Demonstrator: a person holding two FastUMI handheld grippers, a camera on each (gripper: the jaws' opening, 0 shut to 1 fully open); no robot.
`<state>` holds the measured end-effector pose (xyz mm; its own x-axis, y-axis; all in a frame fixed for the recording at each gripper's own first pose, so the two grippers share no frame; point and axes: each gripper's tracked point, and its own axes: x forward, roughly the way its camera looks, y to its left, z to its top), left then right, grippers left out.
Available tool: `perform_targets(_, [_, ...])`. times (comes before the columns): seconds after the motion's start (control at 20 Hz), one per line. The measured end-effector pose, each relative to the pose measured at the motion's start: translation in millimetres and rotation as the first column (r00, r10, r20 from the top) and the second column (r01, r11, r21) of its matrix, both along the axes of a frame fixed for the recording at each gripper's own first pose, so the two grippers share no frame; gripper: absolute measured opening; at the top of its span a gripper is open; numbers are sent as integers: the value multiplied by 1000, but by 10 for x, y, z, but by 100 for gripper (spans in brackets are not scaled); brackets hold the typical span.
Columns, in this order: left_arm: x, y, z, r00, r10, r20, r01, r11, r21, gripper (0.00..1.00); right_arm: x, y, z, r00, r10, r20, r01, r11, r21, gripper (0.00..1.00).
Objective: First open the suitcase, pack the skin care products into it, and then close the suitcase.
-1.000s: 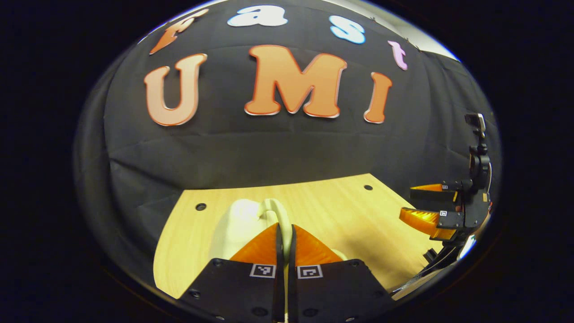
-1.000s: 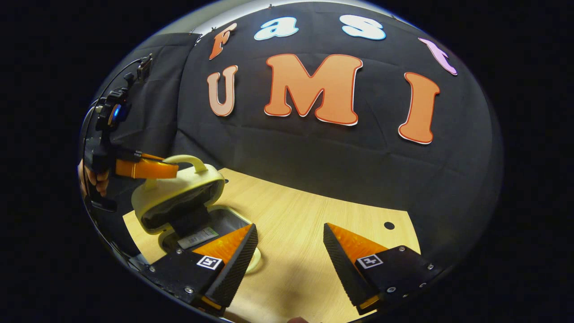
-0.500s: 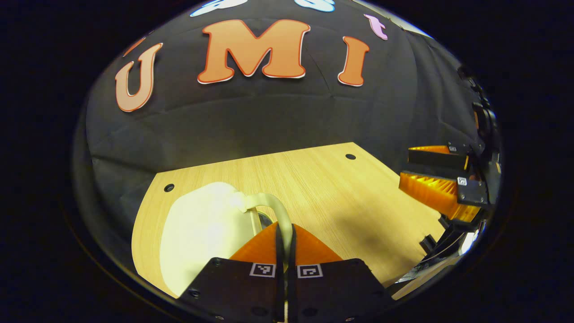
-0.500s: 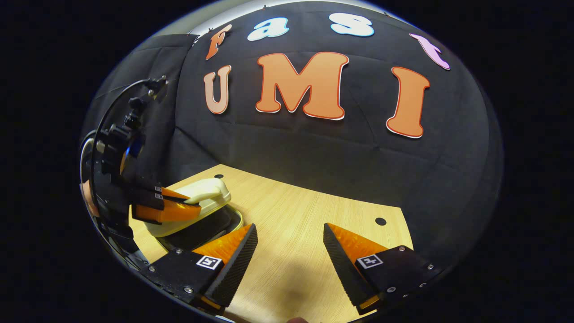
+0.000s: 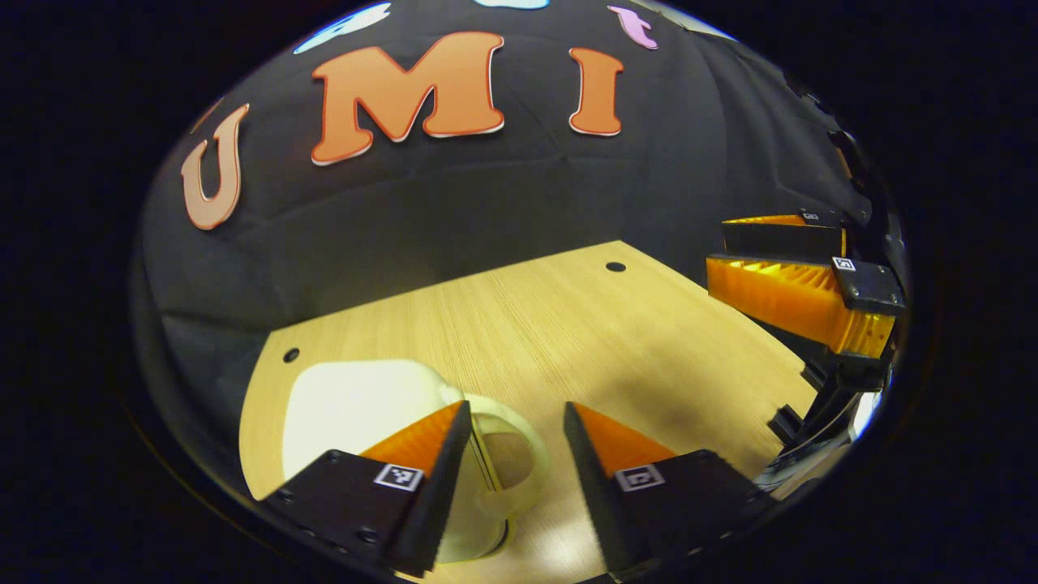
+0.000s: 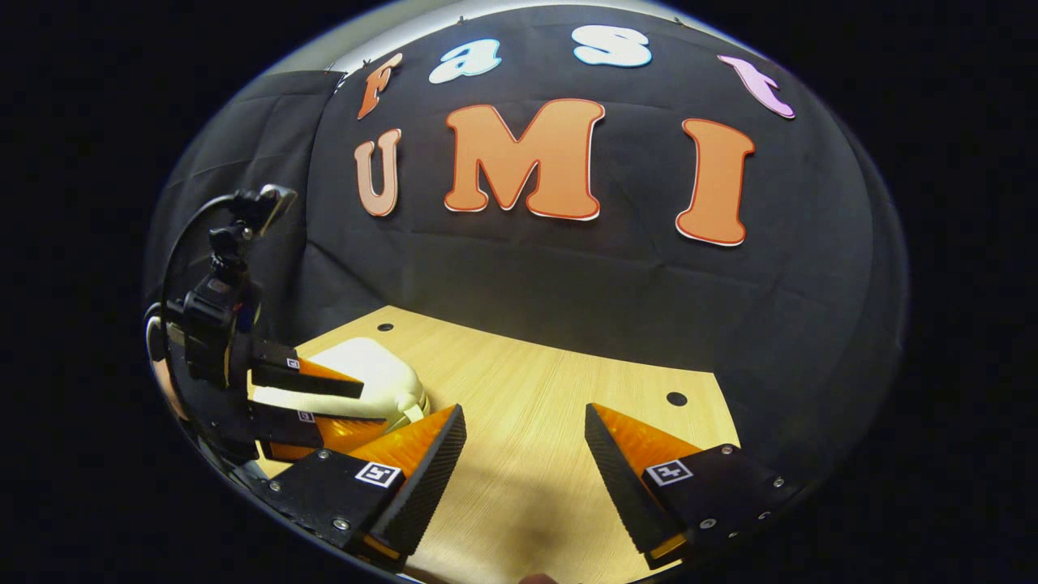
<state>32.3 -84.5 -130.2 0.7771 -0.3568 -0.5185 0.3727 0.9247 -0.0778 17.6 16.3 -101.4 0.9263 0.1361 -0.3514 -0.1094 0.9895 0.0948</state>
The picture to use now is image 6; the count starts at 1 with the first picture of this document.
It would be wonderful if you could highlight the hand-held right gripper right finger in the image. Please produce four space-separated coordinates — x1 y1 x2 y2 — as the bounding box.
583 402 804 572

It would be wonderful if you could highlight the cream yellow suitcase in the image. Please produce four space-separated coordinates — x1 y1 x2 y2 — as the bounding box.
251 337 433 436

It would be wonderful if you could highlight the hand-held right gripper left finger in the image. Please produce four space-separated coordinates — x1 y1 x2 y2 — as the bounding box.
259 404 469 573

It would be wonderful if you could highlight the white cable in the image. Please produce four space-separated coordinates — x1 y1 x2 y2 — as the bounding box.
144 303 168 363

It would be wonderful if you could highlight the black cable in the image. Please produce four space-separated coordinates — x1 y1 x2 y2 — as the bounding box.
159 193 240 325

